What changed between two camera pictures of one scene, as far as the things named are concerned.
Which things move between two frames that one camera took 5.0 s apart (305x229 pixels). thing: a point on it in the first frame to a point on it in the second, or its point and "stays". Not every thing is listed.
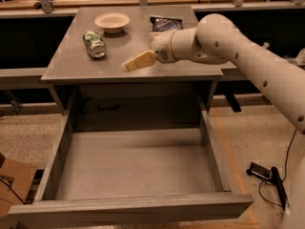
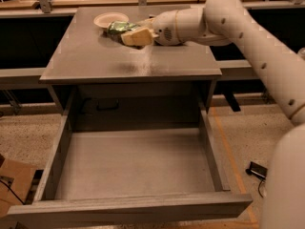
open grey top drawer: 97,176 stays
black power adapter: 258,171 stays
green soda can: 94,44 to 117,28
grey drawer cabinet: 86,72 stays
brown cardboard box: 15,179 stays
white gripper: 162,47 to 164,27
